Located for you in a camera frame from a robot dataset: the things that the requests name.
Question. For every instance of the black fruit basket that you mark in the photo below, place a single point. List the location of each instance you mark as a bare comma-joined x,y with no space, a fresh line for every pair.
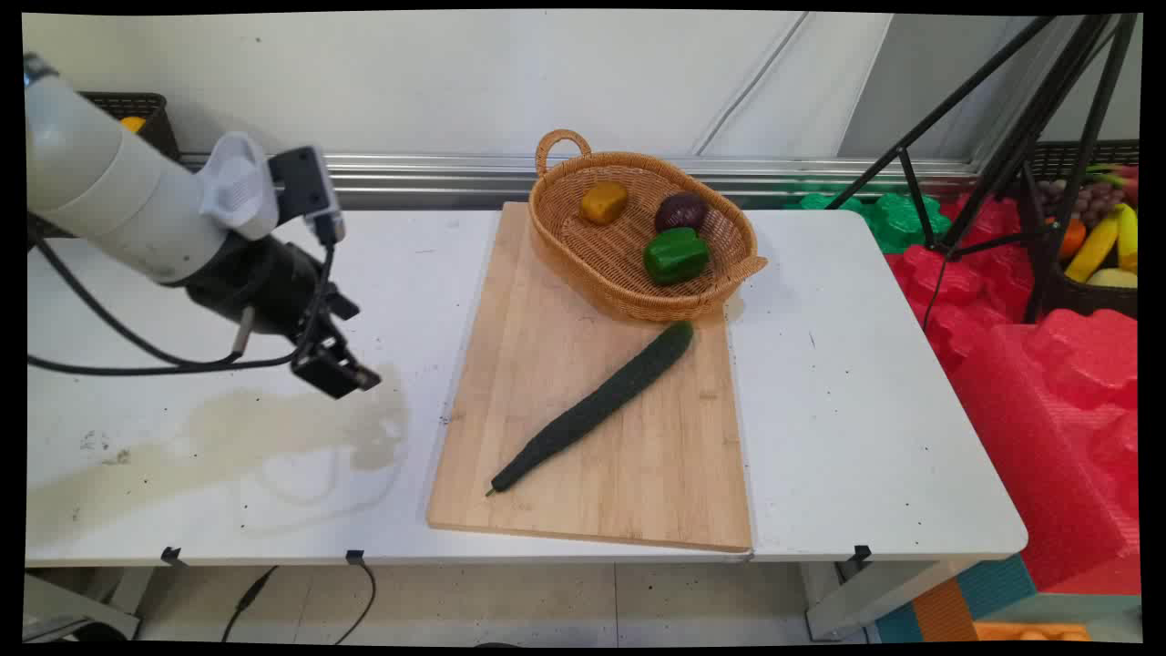
1093,296

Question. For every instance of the white table leg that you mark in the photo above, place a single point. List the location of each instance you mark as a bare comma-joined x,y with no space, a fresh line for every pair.
874,597

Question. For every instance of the purple toy grapes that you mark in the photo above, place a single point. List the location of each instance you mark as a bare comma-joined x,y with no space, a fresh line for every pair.
1089,199

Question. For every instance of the aluminium wall rail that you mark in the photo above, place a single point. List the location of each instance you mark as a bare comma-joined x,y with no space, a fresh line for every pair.
638,173

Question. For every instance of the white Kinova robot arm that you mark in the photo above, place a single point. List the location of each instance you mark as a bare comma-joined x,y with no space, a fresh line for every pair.
100,187

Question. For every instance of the purple toy onion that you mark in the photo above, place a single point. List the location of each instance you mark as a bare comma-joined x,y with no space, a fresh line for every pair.
680,211

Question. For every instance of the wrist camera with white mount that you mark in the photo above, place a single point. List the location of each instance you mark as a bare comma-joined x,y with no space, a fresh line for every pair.
273,187

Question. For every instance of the woven wicker basket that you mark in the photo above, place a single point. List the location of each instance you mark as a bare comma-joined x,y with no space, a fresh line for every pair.
601,264

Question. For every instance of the grey table leg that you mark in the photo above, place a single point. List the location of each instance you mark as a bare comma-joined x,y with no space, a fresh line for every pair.
82,610

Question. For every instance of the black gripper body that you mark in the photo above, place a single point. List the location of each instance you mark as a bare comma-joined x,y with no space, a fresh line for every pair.
264,282

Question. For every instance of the green foam mat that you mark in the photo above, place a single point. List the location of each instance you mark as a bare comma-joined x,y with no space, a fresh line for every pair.
897,223

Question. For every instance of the short yellow toy banana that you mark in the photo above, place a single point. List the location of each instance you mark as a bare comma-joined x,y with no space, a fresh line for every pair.
1128,237

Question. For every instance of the small orange toy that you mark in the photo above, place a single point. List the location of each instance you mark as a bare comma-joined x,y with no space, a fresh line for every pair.
133,124

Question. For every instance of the black mesh basket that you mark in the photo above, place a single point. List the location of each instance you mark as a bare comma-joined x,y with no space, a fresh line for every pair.
150,114

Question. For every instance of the small red foam mat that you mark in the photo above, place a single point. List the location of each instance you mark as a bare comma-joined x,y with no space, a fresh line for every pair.
956,292

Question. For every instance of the dark green toy cucumber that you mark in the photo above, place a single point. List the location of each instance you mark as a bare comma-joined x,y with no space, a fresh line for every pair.
592,410

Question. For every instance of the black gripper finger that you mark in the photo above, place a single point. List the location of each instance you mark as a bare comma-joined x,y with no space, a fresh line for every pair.
342,302
332,374

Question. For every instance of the wooden cutting board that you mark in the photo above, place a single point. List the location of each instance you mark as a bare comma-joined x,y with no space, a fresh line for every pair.
601,410

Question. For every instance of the long yellow toy banana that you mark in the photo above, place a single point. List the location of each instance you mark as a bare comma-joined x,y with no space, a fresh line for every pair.
1093,248

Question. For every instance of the flat orange foam piece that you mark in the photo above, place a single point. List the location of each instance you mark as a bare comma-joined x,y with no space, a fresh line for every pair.
1029,631

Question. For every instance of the large red foam mat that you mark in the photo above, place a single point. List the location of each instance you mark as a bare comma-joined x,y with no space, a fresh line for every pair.
1057,428

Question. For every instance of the black tripod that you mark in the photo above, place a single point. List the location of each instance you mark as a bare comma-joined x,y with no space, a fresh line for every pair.
1029,128

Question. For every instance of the yellow toy pepper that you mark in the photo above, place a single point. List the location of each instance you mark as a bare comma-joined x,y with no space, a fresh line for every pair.
604,202

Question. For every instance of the green toy bell pepper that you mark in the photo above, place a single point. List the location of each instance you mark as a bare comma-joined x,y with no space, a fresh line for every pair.
675,256

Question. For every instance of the pale yellow toy fruit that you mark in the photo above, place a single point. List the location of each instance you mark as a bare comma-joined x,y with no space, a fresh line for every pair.
1113,278

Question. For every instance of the blue and orange foam mat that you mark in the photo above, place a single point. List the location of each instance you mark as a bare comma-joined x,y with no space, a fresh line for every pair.
956,606

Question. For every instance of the orange toy fruit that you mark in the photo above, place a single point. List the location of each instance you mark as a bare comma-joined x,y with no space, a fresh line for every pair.
1072,239

